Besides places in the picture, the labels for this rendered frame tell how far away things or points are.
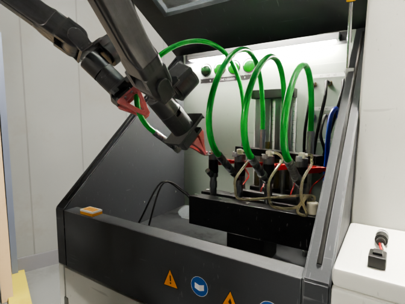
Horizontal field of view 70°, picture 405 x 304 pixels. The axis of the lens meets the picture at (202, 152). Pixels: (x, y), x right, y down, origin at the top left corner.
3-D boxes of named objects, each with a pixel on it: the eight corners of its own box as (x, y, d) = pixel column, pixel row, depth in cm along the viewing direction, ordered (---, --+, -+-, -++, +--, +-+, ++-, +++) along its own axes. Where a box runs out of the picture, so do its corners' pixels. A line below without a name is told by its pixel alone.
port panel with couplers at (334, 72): (300, 163, 92) (304, 63, 88) (303, 162, 95) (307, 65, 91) (345, 167, 85) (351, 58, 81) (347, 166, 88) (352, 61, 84)
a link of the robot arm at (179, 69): (127, 73, 60) (155, 87, 56) (163, 38, 64) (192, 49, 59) (149, 108, 70) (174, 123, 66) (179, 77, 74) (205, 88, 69)
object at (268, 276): (66, 266, 79) (63, 209, 77) (81, 260, 82) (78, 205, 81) (298, 375, 45) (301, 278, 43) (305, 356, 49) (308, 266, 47)
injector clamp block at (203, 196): (188, 247, 82) (188, 194, 80) (207, 235, 90) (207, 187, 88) (314, 283, 63) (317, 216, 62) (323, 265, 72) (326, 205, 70)
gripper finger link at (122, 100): (155, 110, 79) (130, 85, 78) (158, 103, 72) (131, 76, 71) (138, 127, 78) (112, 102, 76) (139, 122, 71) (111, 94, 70)
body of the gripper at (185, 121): (207, 118, 71) (190, 96, 67) (184, 149, 67) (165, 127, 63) (189, 118, 76) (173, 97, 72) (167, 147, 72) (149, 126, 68)
